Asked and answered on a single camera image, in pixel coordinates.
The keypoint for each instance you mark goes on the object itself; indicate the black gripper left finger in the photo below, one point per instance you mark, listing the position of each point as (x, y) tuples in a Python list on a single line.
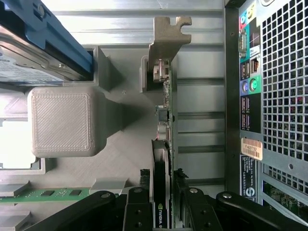
[(137, 211)]

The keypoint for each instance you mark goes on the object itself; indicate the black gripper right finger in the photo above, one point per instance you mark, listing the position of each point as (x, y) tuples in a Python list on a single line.
[(199, 211)]

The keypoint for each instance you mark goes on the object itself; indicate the green RAM stick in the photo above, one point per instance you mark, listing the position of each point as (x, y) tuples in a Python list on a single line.
[(60, 193)]

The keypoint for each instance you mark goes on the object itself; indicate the grey printed parts rack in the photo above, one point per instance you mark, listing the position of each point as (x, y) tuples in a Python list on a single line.
[(62, 120)]

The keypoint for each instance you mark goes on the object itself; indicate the silver CPU chip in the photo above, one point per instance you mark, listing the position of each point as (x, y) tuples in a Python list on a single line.
[(14, 144)]

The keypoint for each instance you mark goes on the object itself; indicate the black open PC case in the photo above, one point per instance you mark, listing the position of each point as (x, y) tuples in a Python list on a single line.
[(284, 72)]

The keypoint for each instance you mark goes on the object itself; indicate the hard disk in blue caddy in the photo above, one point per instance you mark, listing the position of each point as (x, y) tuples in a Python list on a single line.
[(36, 53)]

